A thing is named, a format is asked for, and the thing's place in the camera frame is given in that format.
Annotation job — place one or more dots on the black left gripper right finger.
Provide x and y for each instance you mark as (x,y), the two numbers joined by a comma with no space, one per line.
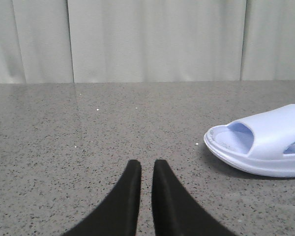
(175,212)

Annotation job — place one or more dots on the light blue slipper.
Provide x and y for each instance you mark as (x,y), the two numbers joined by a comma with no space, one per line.
(261,144)

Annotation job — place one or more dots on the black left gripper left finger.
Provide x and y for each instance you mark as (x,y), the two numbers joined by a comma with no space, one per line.
(117,214)

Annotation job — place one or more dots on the white pleated curtain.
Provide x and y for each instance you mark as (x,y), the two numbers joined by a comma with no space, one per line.
(99,41)

